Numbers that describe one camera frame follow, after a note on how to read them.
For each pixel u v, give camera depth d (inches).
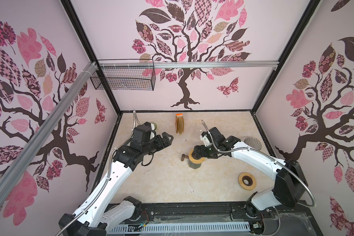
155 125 39.9
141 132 20.3
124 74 37.3
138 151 20.6
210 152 27.6
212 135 25.4
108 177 17.0
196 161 32.0
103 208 16.7
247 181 32.9
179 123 40.7
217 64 37.5
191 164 34.5
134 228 28.5
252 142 37.3
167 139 25.5
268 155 19.1
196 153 28.7
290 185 16.6
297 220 27.9
